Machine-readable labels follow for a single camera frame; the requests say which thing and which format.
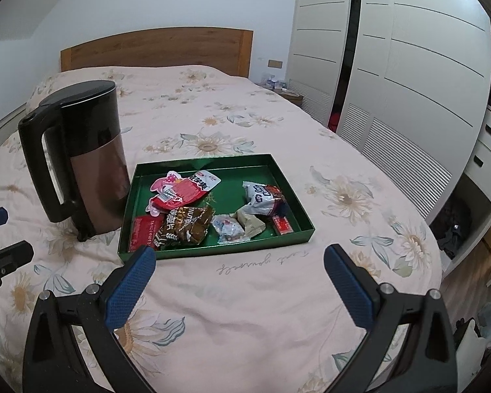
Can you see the brown and black kettle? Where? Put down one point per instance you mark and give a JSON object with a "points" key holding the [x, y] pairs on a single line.
{"points": [[98, 172]]}

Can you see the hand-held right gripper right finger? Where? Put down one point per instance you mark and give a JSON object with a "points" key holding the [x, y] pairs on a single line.
{"points": [[347, 286]]}

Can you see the small red-orange packet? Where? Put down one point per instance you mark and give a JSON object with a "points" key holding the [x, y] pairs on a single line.
{"points": [[281, 224]]}

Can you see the white bag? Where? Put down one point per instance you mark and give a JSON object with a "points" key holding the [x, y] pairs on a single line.
{"points": [[472, 346]]}

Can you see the dark clothes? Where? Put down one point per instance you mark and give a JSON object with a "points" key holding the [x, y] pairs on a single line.
{"points": [[450, 229]]}

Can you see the dark red snack packet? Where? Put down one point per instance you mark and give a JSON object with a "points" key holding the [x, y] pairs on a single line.
{"points": [[145, 231]]}

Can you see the red garment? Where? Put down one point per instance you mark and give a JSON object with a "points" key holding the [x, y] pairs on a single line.
{"points": [[334, 122]]}

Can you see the clear candy packet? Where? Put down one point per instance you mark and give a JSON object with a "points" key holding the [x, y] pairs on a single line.
{"points": [[227, 229]]}

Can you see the wooden headboard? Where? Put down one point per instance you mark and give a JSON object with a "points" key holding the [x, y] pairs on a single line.
{"points": [[155, 51]]}

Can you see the pink lace-edged packet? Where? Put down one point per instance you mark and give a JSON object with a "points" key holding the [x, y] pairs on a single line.
{"points": [[155, 208]]}

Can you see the pink bow cartoon packet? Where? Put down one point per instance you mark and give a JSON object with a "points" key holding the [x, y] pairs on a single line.
{"points": [[167, 180]]}

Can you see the green tray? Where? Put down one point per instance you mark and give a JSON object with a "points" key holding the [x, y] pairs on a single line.
{"points": [[229, 172]]}

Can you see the bright red long snack packet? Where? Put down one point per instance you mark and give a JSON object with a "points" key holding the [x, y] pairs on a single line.
{"points": [[188, 190]]}

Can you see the brown oat snack packet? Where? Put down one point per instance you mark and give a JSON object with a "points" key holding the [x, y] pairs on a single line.
{"points": [[184, 225]]}

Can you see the white and dark snack packet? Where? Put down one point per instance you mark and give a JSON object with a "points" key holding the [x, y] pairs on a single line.
{"points": [[262, 198]]}

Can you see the wall switch panel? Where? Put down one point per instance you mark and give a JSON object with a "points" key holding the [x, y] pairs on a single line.
{"points": [[275, 64]]}

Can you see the wooden nightstand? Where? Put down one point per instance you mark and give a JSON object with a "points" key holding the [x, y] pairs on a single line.
{"points": [[286, 92]]}

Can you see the small green packet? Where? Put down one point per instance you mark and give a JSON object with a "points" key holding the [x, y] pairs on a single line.
{"points": [[251, 223]]}

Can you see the white wardrobe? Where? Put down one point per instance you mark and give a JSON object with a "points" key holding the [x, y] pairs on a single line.
{"points": [[413, 49]]}

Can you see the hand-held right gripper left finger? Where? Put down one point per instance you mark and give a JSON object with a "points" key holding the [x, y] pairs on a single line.
{"points": [[131, 286]]}

